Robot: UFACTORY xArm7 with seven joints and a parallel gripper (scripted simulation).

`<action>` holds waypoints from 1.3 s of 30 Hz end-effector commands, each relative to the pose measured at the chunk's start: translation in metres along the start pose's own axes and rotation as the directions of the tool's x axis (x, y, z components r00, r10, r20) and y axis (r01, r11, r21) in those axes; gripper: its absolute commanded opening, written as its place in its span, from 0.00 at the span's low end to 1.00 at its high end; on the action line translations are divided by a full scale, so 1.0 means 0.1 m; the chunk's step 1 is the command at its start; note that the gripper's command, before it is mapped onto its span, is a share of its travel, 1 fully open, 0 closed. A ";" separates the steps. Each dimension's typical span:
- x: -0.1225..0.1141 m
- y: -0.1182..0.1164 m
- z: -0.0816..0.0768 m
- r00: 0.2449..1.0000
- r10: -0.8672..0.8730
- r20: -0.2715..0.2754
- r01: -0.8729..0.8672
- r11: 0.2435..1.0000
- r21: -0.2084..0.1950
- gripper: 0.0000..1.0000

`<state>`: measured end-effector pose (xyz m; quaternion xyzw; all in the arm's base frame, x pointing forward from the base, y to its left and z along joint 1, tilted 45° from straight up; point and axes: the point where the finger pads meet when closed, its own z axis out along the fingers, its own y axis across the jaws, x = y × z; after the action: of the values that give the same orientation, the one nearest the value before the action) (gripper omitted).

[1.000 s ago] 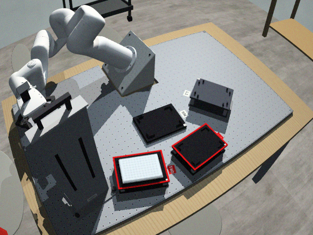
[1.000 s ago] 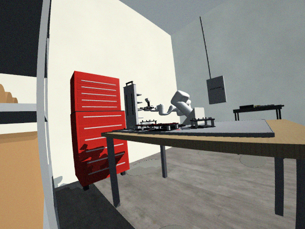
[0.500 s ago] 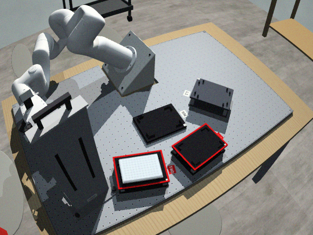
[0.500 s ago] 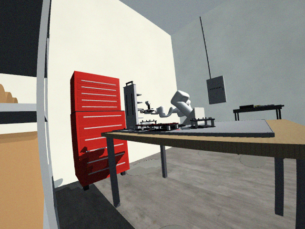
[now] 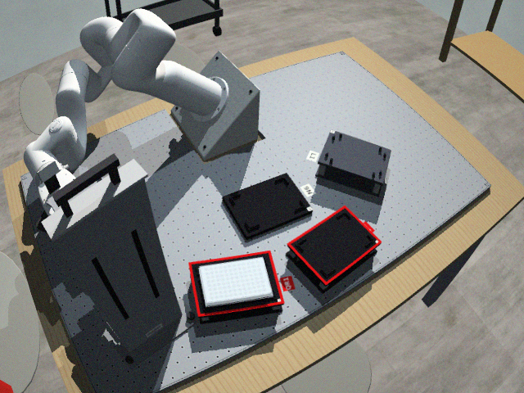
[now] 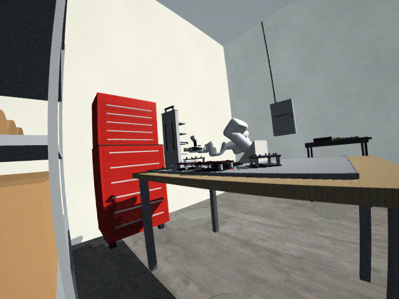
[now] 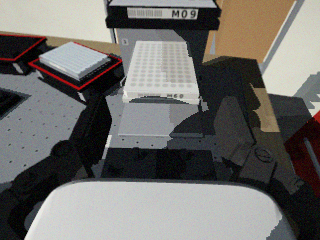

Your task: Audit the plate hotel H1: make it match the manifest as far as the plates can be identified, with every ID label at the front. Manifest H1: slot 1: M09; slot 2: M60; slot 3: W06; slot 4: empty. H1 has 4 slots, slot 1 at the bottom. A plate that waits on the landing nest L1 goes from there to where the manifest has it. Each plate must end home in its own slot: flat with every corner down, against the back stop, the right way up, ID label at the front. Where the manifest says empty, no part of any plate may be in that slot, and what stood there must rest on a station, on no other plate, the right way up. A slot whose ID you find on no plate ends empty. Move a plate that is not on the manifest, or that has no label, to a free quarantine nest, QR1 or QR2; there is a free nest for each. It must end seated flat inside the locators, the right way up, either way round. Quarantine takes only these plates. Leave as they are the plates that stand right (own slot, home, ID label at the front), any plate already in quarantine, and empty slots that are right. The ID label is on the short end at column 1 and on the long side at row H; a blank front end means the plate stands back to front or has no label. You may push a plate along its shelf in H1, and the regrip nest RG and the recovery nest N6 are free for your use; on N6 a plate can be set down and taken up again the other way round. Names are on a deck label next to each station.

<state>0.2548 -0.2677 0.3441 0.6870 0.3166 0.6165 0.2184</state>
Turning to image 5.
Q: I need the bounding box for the black rectangular nest with red border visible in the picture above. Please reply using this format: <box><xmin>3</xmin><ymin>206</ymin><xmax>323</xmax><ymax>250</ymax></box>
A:
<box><xmin>286</xmin><ymin>206</ymin><xmax>382</xmax><ymax>293</ymax></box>
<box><xmin>189</xmin><ymin>251</ymin><xmax>284</xmax><ymax>324</ymax></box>

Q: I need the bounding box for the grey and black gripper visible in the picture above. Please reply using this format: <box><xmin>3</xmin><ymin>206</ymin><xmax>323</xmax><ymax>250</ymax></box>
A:
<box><xmin>36</xmin><ymin>168</ymin><xmax>76</xmax><ymax>233</ymax></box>

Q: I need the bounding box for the white microplate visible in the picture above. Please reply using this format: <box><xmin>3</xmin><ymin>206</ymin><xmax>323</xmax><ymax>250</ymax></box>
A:
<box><xmin>199</xmin><ymin>257</ymin><xmax>273</xmax><ymax>307</ymax></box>

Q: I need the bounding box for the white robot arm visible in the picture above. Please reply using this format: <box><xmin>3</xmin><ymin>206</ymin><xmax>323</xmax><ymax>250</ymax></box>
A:
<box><xmin>24</xmin><ymin>9</ymin><xmax>229</xmax><ymax>194</ymax></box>

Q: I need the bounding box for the dark grey rectangular nest with corner posts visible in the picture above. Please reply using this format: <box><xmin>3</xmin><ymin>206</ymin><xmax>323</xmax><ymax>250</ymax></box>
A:
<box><xmin>315</xmin><ymin>130</ymin><xmax>391</xmax><ymax>197</ymax></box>

